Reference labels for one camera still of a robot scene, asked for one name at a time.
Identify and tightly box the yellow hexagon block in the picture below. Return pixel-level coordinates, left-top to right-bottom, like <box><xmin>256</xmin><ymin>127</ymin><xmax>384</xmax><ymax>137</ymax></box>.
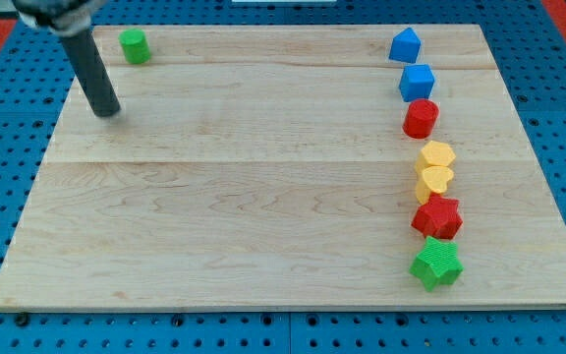
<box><xmin>415</xmin><ymin>141</ymin><xmax>456</xmax><ymax>174</ymax></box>

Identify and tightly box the light wooden board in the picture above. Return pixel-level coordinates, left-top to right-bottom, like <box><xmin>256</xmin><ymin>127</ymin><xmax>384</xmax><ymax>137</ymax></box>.
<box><xmin>0</xmin><ymin>25</ymin><xmax>566</xmax><ymax>313</ymax></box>

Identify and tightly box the yellow heart block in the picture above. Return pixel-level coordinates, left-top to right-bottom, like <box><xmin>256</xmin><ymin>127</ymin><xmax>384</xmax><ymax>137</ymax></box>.
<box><xmin>415</xmin><ymin>166</ymin><xmax>454</xmax><ymax>205</ymax></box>

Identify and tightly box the red cylinder block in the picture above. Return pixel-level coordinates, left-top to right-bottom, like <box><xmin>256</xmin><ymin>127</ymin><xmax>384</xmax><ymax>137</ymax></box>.
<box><xmin>402</xmin><ymin>98</ymin><xmax>439</xmax><ymax>139</ymax></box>

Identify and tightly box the red star block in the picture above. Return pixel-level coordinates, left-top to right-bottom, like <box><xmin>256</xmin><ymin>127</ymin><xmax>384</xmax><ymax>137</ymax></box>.
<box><xmin>411</xmin><ymin>194</ymin><xmax>463</xmax><ymax>240</ymax></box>

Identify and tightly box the blue cube block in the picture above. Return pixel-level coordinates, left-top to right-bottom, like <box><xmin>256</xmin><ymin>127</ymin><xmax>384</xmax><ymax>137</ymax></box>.
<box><xmin>398</xmin><ymin>64</ymin><xmax>435</xmax><ymax>102</ymax></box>

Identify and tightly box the green star block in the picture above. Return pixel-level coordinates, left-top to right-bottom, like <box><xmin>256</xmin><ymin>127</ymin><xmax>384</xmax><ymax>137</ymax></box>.
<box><xmin>409</xmin><ymin>236</ymin><xmax>464</xmax><ymax>292</ymax></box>

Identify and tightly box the blue pentagon block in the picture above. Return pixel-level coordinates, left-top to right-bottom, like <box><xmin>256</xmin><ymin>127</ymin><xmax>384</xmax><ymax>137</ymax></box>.
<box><xmin>388</xmin><ymin>28</ymin><xmax>422</xmax><ymax>63</ymax></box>

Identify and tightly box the green cylinder block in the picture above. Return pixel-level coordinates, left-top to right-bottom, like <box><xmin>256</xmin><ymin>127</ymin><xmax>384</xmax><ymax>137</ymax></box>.
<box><xmin>118</xmin><ymin>29</ymin><xmax>151</xmax><ymax>65</ymax></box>

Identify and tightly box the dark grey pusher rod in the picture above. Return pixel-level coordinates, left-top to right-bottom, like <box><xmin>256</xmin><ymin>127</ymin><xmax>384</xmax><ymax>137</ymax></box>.
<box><xmin>61</xmin><ymin>29</ymin><xmax>121</xmax><ymax>118</ymax></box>

